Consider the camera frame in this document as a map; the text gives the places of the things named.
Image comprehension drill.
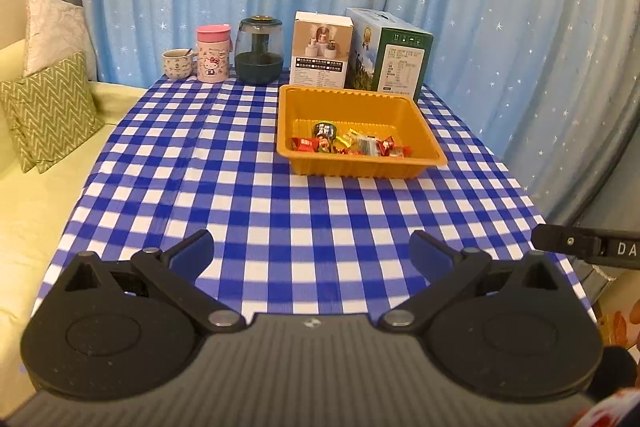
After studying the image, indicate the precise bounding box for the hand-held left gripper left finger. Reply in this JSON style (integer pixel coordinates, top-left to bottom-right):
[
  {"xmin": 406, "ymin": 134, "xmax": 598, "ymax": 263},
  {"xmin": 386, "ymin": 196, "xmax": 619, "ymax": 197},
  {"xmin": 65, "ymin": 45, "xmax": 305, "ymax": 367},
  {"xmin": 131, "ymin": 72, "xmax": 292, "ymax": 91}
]
[{"xmin": 55, "ymin": 229, "xmax": 246, "ymax": 335}]

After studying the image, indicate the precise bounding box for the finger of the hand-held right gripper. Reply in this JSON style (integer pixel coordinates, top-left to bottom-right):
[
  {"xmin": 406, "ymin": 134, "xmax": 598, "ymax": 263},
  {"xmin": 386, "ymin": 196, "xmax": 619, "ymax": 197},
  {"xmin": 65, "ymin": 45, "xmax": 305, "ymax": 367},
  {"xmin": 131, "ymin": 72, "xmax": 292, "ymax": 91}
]
[{"xmin": 531, "ymin": 223, "xmax": 601, "ymax": 258}]

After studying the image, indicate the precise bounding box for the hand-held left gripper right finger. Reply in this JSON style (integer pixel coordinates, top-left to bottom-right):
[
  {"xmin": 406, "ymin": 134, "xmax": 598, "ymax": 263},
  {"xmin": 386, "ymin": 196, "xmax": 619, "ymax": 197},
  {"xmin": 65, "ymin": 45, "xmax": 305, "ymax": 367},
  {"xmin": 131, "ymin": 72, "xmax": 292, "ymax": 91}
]
[{"xmin": 377, "ymin": 231, "xmax": 571, "ymax": 333}]

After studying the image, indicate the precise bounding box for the orange plastic tray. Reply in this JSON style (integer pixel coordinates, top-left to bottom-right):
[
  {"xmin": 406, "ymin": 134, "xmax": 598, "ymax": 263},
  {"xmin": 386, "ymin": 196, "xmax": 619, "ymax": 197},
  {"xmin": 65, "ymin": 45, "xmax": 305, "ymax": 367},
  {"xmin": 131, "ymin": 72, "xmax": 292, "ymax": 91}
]
[{"xmin": 276, "ymin": 84, "xmax": 449, "ymax": 179}]

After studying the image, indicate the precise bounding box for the grey lace-trimmed cloth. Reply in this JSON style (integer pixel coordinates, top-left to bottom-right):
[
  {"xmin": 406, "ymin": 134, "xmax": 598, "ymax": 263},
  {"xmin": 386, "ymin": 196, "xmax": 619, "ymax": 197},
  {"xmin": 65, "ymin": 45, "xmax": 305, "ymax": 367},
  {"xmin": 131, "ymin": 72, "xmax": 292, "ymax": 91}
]
[{"xmin": 570, "ymin": 257, "xmax": 621, "ymax": 308}]

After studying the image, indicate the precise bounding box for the blue checkered tablecloth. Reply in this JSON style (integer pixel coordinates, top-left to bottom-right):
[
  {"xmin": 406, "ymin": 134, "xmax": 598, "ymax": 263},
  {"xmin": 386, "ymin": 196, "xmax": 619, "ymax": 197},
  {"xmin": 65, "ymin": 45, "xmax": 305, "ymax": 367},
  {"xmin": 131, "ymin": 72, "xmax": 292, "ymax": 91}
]
[{"xmin": 42, "ymin": 74, "xmax": 598, "ymax": 323}]

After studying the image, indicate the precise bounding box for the dark cloth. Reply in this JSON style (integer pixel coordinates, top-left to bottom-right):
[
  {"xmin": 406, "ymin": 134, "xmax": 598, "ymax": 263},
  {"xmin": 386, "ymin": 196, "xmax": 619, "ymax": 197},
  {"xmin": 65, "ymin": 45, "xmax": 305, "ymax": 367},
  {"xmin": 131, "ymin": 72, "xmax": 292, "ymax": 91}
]
[{"xmin": 587, "ymin": 346, "xmax": 638, "ymax": 403}]

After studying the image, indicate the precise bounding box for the red patterned clothing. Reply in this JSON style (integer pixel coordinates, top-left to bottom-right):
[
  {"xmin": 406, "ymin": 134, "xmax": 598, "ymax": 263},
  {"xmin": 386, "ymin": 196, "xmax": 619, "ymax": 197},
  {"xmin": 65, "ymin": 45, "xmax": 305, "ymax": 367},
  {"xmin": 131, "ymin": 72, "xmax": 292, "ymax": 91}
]
[{"xmin": 570, "ymin": 387, "xmax": 640, "ymax": 427}]

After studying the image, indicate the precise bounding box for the pale yellow sofa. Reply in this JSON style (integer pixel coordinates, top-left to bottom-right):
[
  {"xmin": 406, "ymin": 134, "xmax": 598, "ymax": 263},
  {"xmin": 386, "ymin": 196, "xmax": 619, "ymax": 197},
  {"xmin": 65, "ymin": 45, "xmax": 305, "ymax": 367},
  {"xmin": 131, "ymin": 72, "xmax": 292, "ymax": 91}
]
[{"xmin": 0, "ymin": 39, "xmax": 151, "ymax": 413}]

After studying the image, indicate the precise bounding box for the small patterned mug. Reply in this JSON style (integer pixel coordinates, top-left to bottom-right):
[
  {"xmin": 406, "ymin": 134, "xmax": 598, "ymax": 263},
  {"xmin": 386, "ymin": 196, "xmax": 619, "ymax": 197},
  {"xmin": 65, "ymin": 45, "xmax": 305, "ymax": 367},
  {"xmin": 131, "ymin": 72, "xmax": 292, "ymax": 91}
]
[{"xmin": 161, "ymin": 48, "xmax": 197, "ymax": 82}]

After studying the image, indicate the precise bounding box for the green zigzag cushion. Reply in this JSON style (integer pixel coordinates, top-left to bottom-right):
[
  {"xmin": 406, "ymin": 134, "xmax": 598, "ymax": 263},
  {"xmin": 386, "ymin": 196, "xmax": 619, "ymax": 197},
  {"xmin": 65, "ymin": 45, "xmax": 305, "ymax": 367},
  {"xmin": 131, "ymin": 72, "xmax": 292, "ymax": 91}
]
[{"xmin": 0, "ymin": 52, "xmax": 106, "ymax": 174}]

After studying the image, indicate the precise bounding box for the pink cartoon cup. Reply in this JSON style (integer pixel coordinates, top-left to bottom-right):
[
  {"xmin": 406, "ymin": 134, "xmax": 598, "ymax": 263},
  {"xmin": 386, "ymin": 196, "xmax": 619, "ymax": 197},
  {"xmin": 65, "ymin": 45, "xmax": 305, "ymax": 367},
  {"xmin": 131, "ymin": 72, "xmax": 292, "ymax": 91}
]
[{"xmin": 195, "ymin": 24, "xmax": 233, "ymax": 82}]

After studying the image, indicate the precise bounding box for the green carton box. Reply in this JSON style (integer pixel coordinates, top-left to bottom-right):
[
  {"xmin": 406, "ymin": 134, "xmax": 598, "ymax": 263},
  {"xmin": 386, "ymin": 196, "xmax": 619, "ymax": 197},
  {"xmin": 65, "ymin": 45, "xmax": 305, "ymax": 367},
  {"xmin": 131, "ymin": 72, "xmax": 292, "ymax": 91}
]
[{"xmin": 345, "ymin": 7, "xmax": 434, "ymax": 104}]

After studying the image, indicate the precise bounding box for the dark green humidifier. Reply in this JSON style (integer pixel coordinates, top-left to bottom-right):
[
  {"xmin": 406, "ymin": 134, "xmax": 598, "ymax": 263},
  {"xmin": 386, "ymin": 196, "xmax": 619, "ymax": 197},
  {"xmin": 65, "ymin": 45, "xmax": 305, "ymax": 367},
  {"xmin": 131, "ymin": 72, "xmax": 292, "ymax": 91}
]
[{"xmin": 235, "ymin": 15, "xmax": 284, "ymax": 85}]

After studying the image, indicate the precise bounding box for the beige product box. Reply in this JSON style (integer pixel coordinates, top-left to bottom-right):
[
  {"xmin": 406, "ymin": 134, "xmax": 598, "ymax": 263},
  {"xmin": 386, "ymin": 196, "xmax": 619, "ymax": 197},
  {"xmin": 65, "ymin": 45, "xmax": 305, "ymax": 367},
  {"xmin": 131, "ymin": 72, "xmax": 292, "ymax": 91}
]
[{"xmin": 290, "ymin": 11, "xmax": 355, "ymax": 90}]

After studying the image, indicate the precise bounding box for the white cushion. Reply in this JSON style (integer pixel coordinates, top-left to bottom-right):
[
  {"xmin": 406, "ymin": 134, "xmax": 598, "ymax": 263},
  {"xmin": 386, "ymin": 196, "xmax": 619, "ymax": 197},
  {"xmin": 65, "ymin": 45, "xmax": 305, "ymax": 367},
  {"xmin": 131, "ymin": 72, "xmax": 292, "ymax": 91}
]
[{"xmin": 22, "ymin": 0, "xmax": 98, "ymax": 80}]

